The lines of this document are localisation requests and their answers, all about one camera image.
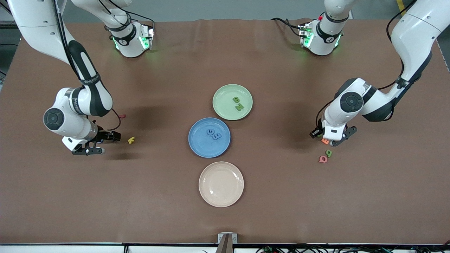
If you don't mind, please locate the tangled cable bundle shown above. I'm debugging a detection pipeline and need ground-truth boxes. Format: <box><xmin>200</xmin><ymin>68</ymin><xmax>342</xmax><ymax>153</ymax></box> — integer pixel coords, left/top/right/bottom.
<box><xmin>257</xmin><ymin>242</ymin><xmax>450</xmax><ymax>253</ymax></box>

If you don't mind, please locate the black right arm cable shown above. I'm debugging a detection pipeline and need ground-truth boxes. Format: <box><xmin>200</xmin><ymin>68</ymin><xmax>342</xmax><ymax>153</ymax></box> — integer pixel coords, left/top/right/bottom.
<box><xmin>53</xmin><ymin>0</ymin><xmax>122</xmax><ymax>133</ymax></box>

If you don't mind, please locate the brown table cover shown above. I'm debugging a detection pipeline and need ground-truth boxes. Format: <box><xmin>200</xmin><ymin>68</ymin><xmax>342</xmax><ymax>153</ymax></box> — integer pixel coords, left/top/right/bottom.
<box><xmin>0</xmin><ymin>18</ymin><xmax>450</xmax><ymax>245</ymax></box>

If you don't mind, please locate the beige plate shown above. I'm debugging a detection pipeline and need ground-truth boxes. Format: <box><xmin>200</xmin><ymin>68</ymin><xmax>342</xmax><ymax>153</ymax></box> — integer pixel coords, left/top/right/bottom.
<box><xmin>198</xmin><ymin>161</ymin><xmax>245</xmax><ymax>208</ymax></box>

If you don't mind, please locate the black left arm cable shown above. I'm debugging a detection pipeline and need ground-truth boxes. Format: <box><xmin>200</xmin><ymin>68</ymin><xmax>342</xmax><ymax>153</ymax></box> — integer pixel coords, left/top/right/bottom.
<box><xmin>315</xmin><ymin>0</ymin><xmax>420</xmax><ymax>131</ymax></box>

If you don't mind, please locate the green plate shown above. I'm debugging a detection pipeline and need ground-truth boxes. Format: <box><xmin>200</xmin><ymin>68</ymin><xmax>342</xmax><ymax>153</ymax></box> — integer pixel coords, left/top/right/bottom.
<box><xmin>212</xmin><ymin>84</ymin><xmax>253</xmax><ymax>121</ymax></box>

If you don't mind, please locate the black arm base cable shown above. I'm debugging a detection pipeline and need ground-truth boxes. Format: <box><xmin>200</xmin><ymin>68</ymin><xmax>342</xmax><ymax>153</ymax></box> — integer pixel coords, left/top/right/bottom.
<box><xmin>271</xmin><ymin>17</ymin><xmax>303</xmax><ymax>37</ymax></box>

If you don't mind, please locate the blue plate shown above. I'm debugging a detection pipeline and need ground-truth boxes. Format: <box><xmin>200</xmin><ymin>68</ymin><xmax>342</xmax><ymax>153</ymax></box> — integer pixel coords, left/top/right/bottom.
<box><xmin>188</xmin><ymin>117</ymin><xmax>231</xmax><ymax>158</ymax></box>

